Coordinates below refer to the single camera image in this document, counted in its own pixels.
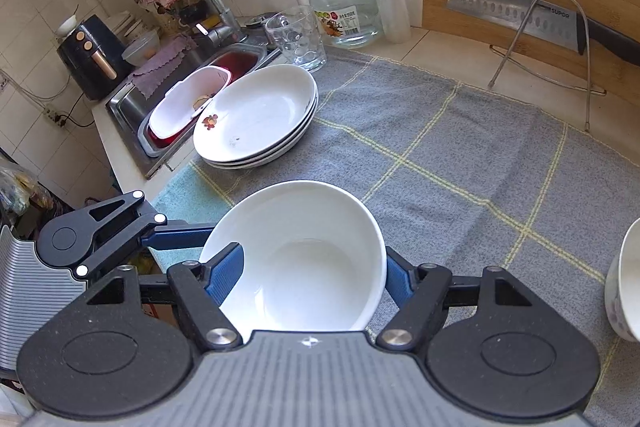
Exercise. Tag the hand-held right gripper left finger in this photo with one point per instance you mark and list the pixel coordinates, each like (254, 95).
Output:
(225, 274)

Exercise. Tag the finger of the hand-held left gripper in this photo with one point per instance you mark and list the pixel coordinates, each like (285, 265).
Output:
(175, 237)

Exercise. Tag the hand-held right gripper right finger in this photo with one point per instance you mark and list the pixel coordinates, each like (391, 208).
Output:
(397, 279)

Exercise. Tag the white bowl with pink print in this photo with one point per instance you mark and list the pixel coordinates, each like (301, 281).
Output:
(300, 267)
(627, 282)

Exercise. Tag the oval white fruit-print plate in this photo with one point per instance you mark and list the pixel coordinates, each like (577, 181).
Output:
(272, 160)

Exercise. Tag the large white plate with residue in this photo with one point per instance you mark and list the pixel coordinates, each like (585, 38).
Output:
(280, 152)

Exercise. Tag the round white fruit-print plate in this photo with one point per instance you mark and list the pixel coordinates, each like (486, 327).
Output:
(260, 112)

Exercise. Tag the grey checked towel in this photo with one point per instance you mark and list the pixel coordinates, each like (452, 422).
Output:
(450, 187)

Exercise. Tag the white drain basket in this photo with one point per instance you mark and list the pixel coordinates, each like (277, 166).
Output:
(175, 107)

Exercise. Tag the stainless steel sink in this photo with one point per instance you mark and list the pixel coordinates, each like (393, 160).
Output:
(125, 107)

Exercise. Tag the purple cloth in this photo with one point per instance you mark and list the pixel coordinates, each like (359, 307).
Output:
(160, 67)

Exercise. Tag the clear plastic bowl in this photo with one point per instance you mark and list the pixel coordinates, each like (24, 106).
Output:
(141, 49)

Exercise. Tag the black air fryer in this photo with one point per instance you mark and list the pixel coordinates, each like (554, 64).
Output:
(90, 57)

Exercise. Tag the clear glass cup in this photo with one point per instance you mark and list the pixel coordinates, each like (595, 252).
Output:
(295, 42)

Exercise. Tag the small white bowl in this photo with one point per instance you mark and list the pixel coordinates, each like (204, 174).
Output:
(67, 28)

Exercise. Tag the glass jar with yellow lid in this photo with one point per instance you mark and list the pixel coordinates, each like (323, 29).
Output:
(345, 7)

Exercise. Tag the wall power socket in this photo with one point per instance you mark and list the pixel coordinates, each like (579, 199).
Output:
(56, 116)

